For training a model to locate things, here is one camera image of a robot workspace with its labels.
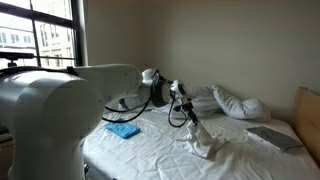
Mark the wooden headboard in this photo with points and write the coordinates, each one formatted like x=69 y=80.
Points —
x=306 y=123

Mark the grey duvet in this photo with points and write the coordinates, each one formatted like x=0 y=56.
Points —
x=203 y=103

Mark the white sheeted mattress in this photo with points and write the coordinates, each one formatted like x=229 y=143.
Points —
x=150 y=156

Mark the white cloth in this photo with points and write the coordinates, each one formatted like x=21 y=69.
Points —
x=203 y=143

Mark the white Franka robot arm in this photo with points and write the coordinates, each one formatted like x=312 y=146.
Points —
x=46 y=116

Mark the black stereo camera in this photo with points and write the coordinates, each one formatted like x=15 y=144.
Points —
x=16 y=56

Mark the dark window frame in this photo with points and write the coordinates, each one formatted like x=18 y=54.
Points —
x=76 y=33

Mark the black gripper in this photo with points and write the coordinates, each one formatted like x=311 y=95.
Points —
x=188 y=107

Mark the blue folded cloth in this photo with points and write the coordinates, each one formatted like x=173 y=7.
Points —
x=121 y=129

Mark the white pillow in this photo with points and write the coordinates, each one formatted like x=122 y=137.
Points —
x=236 y=106

